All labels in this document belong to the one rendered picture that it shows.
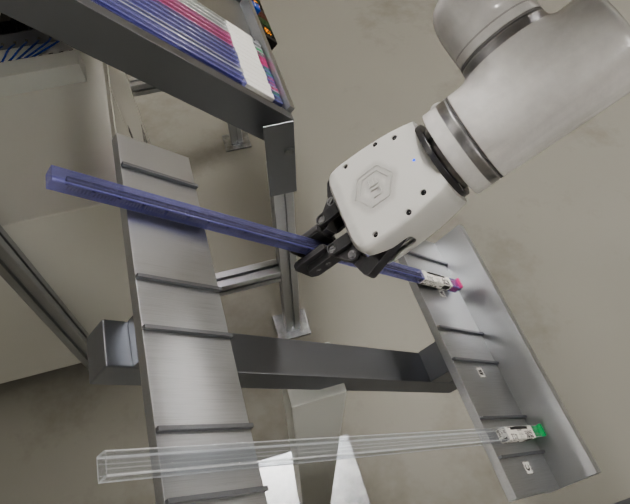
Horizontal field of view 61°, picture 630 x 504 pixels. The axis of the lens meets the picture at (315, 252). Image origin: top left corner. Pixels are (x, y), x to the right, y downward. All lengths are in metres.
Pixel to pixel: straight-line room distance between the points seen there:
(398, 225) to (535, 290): 1.24
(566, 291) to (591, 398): 0.31
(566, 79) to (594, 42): 0.03
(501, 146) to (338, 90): 1.70
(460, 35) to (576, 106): 0.11
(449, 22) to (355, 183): 0.15
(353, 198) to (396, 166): 0.05
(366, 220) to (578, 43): 0.21
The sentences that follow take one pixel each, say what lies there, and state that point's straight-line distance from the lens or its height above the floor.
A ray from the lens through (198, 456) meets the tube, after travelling 0.34.
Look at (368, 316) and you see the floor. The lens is 1.52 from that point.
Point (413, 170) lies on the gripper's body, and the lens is 0.47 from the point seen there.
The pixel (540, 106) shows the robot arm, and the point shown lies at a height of 1.08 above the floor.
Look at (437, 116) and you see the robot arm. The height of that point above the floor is 1.04.
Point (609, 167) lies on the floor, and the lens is 2.09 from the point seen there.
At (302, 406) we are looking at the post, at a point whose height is 0.81.
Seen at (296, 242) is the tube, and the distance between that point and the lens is 0.51.
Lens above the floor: 1.35
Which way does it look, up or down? 56 degrees down
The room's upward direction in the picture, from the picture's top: straight up
